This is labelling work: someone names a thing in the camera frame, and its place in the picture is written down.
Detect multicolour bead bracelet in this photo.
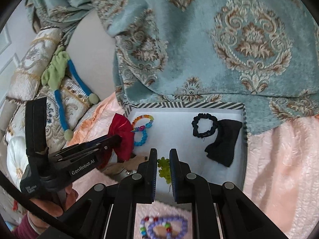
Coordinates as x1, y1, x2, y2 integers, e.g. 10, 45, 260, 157
139, 216, 173, 239

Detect purple bead bracelet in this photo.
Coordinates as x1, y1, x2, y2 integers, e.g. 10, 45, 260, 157
146, 215, 189, 239

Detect red bow hair clip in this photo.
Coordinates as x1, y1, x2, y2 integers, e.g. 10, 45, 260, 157
97, 113, 134, 170

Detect colourful flower bead bracelet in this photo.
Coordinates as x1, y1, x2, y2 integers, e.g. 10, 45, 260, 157
157, 156, 173, 185

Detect striped jewelry box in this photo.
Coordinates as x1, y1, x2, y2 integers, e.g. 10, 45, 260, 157
124, 102, 247, 189

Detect left hand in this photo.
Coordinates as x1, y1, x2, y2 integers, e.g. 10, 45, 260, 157
28, 183, 78, 232

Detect floral embroidered cushion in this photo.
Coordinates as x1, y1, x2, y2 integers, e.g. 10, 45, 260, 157
1, 77, 90, 187

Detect black fabric bow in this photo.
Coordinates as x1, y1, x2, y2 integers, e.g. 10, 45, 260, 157
204, 119, 242, 167

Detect cream embroidered bolster pillow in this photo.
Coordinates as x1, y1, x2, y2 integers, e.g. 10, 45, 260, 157
5, 27, 62, 105

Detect green and blue plush toy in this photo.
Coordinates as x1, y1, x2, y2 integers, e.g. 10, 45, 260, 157
41, 46, 99, 141

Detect beige pillow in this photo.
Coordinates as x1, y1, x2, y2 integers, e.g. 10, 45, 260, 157
67, 10, 115, 100

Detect black scrunchie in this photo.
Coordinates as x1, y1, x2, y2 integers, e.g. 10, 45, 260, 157
191, 113, 218, 139

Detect teal damask blanket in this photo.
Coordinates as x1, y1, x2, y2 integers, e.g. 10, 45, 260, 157
26, 0, 318, 134

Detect rainbow bead bracelet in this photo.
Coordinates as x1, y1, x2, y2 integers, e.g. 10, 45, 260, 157
130, 114, 155, 132

